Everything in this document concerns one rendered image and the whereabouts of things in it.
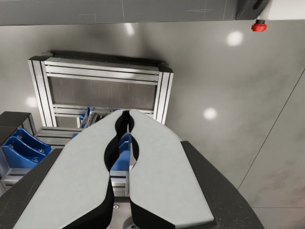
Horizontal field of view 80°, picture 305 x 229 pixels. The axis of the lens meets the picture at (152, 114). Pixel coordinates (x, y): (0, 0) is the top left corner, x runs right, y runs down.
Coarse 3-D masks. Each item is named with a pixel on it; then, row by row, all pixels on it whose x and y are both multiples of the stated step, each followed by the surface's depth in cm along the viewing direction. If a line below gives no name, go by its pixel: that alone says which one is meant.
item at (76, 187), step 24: (120, 120) 11; (72, 144) 9; (96, 144) 9; (72, 168) 8; (96, 168) 8; (48, 192) 7; (72, 192) 7; (96, 192) 7; (24, 216) 6; (48, 216) 6; (72, 216) 6; (96, 216) 6
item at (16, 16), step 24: (0, 0) 30; (24, 0) 30; (48, 0) 30; (72, 0) 31; (96, 0) 31; (120, 0) 31; (144, 0) 31; (168, 0) 32; (192, 0) 32; (216, 0) 32; (0, 24) 32; (24, 24) 32; (48, 24) 32; (72, 24) 33
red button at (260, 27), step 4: (256, 20) 48; (260, 20) 47; (264, 20) 47; (256, 24) 48; (260, 24) 48; (264, 24) 48; (252, 28) 49; (256, 28) 48; (260, 28) 48; (264, 28) 48
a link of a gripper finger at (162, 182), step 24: (144, 120) 11; (144, 144) 9; (168, 144) 9; (144, 168) 8; (168, 168) 8; (144, 192) 7; (168, 192) 7; (192, 192) 7; (144, 216) 6; (168, 216) 6; (192, 216) 6
